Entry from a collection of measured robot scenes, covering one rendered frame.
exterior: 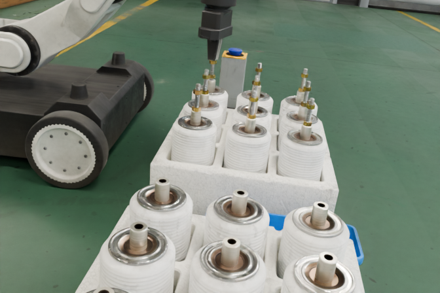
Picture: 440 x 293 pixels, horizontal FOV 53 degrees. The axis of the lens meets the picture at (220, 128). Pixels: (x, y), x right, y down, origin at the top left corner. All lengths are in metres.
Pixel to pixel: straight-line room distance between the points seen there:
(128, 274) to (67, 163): 0.66
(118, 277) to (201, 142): 0.43
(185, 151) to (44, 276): 0.36
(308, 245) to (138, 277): 0.24
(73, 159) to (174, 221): 0.56
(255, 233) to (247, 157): 0.31
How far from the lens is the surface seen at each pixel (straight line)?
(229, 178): 0.92
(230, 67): 1.30
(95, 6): 1.23
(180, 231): 0.68
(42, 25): 1.34
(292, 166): 0.94
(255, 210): 0.68
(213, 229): 0.66
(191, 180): 0.94
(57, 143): 1.17
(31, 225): 1.09
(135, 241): 0.58
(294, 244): 0.67
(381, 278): 1.04
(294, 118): 1.06
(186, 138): 0.93
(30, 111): 1.25
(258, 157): 0.94
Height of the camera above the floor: 0.62
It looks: 23 degrees down
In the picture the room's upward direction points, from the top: 6 degrees clockwise
